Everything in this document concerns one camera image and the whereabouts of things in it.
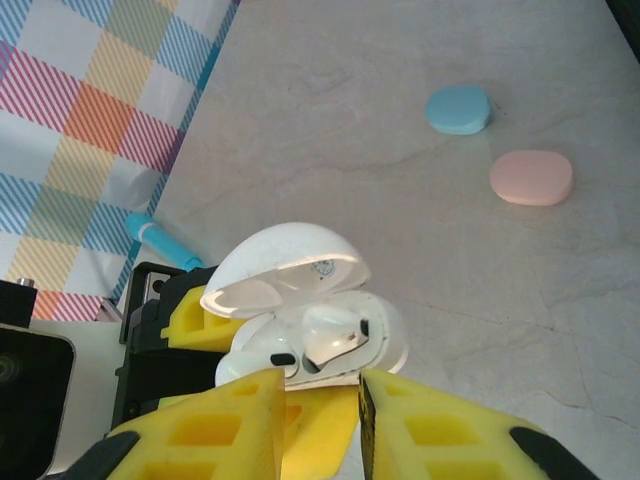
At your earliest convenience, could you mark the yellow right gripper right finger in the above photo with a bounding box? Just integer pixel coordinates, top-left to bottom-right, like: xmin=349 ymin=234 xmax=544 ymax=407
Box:
xmin=357 ymin=367 xmax=600 ymax=480

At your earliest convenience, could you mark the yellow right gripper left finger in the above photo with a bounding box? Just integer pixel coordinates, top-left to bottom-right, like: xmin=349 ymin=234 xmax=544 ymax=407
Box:
xmin=63 ymin=368 xmax=287 ymax=480

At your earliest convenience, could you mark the white stem earbud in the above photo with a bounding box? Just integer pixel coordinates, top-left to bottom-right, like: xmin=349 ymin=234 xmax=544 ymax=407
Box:
xmin=259 ymin=335 xmax=303 ymax=384
xmin=299 ymin=304 xmax=375 ymax=375

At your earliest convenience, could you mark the white round earbud charging case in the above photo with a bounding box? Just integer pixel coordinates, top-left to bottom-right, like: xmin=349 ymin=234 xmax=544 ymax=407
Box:
xmin=199 ymin=221 xmax=410 ymax=392

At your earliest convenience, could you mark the pink earbud charging case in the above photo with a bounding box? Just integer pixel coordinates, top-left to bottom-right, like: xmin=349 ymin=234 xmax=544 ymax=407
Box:
xmin=488 ymin=148 xmax=575 ymax=207

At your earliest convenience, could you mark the blue earbud charging case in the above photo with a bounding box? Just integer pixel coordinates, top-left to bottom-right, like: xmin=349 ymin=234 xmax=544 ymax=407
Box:
xmin=423 ymin=84 xmax=495 ymax=137

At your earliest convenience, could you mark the teal cylinder marker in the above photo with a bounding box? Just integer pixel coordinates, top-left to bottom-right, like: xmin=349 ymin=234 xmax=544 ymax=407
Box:
xmin=124 ymin=212 xmax=202 ymax=271

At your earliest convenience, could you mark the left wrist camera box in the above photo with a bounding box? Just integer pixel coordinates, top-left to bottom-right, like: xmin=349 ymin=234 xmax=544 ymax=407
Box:
xmin=0 ymin=322 xmax=77 ymax=476

